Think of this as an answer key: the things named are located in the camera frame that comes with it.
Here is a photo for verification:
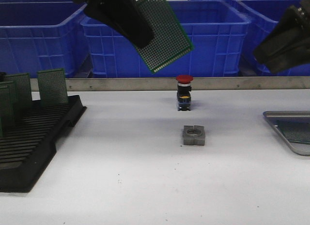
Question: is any green circuit board left middle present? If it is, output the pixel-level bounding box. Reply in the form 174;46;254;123
0;81;18;128

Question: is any green perforated circuit board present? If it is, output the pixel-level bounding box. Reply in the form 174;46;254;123
135;0;193;74
276;120;310;145
37;68;68;107

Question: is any green circuit board left front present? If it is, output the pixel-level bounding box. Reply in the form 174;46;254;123
0;85;15;138

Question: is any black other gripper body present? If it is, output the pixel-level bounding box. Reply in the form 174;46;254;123
299;0;310;36

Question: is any grey metal clamp block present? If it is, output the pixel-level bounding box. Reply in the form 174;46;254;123
183;125;206;146

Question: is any green circuit board left rear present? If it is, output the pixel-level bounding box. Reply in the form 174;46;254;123
4;73;32;108

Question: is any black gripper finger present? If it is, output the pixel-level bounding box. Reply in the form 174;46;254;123
84;0;154;48
253;6;303;63
263;25;310;73

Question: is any metal table edge rail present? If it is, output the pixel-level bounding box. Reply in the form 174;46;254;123
30;76;310;92

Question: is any blue plastic crate left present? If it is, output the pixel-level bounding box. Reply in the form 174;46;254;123
0;2;89;78

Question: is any black slotted board rack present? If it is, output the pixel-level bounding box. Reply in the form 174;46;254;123
0;95;86;193

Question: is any silver metal tray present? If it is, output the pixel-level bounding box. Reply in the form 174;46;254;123
263;111;310;156

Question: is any blue plastic crate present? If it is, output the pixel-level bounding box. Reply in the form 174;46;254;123
238;0;310;76
81;0;250;78
0;2;89;78

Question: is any blue plastic crate centre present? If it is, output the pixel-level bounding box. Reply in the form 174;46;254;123
81;0;250;78

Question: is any green perforated circuit board front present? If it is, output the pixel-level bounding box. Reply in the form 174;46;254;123
276;120;310;145

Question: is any red emergency stop button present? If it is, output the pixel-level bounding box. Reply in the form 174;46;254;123
176;75;193;111

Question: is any blue plastic crate right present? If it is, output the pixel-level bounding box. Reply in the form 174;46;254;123
238;0;310;76

